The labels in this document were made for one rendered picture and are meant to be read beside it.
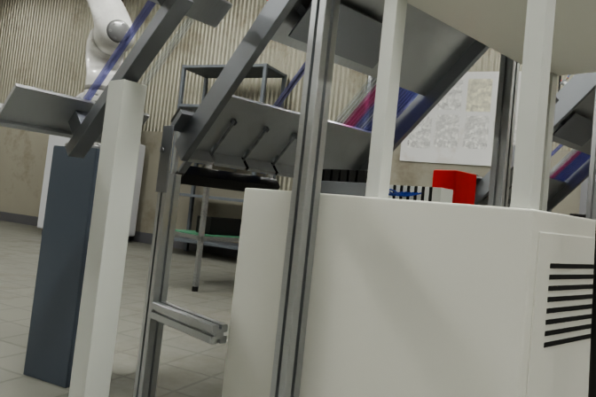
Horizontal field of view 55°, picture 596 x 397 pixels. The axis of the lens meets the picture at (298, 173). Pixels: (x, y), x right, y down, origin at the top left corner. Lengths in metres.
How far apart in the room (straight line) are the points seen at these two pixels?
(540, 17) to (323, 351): 0.66
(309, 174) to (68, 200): 0.97
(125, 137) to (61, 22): 7.15
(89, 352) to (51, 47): 7.28
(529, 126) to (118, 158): 0.81
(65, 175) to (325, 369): 1.09
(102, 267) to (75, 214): 0.57
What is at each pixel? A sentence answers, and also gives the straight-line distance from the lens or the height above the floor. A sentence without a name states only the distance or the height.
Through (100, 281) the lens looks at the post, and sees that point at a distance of 1.27.
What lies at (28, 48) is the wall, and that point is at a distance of 8.74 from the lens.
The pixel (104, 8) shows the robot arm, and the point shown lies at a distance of 1.90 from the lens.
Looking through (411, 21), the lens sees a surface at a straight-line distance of 1.56.
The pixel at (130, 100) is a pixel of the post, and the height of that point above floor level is 0.78.
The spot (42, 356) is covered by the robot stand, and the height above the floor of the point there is 0.07.
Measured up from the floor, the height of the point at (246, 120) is 0.80.
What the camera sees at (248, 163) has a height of 0.70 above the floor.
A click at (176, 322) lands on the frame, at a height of 0.30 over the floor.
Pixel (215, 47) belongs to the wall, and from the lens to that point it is 6.63.
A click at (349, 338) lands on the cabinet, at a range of 1.03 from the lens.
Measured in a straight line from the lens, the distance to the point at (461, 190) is 2.11.
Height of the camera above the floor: 0.59
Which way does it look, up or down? 3 degrees up
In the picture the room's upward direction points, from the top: 6 degrees clockwise
